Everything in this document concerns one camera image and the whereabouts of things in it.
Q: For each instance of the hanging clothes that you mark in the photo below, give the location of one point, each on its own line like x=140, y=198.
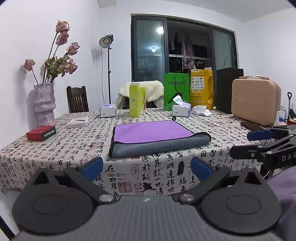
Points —
x=187, y=53

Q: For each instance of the yellow paper bag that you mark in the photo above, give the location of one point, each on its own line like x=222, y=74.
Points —
x=201, y=92

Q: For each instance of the black paper bag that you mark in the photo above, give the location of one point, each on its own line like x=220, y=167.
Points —
x=225, y=92

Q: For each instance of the green paper bag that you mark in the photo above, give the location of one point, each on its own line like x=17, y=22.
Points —
x=172, y=92

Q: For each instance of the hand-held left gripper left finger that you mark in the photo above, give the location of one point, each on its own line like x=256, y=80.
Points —
x=92, y=165

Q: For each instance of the white and purple tissue box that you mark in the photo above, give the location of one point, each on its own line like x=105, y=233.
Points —
x=108, y=112
x=181, y=110

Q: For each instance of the crumpled white tissue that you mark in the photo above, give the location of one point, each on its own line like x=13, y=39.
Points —
x=201, y=110

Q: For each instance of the cream fleece cloth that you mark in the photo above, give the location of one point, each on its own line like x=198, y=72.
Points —
x=153, y=91

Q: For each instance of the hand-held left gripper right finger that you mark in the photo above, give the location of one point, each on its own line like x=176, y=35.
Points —
x=200, y=165

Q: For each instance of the pink speckled ceramic vase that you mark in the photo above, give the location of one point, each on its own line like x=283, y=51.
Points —
x=45, y=104

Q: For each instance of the purple and grey towel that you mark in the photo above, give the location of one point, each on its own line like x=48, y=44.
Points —
x=150, y=133

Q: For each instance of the red box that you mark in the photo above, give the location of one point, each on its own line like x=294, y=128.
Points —
x=40, y=134

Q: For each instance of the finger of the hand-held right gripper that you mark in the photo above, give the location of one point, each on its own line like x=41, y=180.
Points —
x=259, y=135
x=247, y=151

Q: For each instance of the black-framed sliding glass door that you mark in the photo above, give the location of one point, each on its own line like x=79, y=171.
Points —
x=150, y=34

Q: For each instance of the studio light on stand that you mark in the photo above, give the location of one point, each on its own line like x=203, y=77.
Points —
x=105, y=41

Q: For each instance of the white flat box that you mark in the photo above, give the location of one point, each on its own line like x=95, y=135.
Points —
x=78, y=122

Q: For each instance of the pink hard-shell suitcase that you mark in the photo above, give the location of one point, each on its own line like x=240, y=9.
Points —
x=254, y=102

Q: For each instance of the yellow-green carton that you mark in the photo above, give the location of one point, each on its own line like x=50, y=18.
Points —
x=136, y=102

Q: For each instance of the dried pink roses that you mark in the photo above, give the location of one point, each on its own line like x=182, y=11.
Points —
x=60, y=64

